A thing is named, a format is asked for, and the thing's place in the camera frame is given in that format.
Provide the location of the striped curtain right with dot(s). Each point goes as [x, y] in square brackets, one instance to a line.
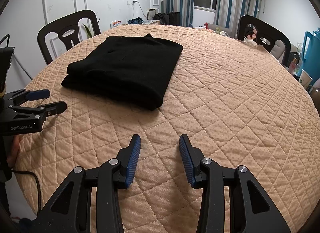
[228, 13]

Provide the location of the blue bag on desk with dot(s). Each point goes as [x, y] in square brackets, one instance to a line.
[135, 21]

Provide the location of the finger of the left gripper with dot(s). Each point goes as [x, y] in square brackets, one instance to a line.
[19, 97]
[45, 110]

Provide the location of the black bag by curtain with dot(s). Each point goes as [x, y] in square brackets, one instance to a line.
[172, 18]

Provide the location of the black chair right side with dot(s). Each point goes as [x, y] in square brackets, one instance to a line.
[266, 36]

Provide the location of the person's left hand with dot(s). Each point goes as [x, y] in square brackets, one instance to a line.
[14, 151]

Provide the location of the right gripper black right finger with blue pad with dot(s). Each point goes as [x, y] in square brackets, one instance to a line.
[251, 208]

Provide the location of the black chair left side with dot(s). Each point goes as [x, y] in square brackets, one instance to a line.
[67, 30]

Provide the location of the black chair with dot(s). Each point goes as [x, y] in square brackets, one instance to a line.
[67, 30]
[266, 36]

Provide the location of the beige quilted bed cover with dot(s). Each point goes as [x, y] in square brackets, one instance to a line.
[235, 102]

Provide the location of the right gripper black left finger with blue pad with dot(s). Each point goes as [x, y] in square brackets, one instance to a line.
[69, 208]

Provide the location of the teal plastic object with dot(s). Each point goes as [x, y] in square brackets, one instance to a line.
[311, 55]

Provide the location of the black pants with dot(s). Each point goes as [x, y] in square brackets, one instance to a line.
[129, 70]

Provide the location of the green potted plant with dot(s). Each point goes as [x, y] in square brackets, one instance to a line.
[89, 30]

